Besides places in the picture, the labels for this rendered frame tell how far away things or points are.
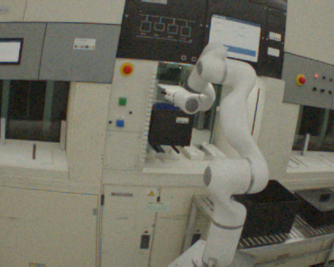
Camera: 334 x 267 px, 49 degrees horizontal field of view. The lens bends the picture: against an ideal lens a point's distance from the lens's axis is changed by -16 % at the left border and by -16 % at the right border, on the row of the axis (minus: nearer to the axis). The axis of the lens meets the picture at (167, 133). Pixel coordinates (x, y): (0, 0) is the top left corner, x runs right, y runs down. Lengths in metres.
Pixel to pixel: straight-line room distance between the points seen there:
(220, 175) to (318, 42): 1.30
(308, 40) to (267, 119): 0.56
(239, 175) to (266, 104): 0.85
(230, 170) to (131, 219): 0.93
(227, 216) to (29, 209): 1.08
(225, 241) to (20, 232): 1.15
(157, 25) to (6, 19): 0.75
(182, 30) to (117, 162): 0.69
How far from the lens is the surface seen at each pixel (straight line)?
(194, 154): 2.33
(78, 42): 1.85
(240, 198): 1.81
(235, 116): 1.42
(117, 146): 1.99
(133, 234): 2.21
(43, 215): 2.10
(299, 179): 2.51
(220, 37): 2.03
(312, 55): 2.36
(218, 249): 1.47
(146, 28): 1.91
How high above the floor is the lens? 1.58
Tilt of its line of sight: 15 degrees down
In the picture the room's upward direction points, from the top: 8 degrees clockwise
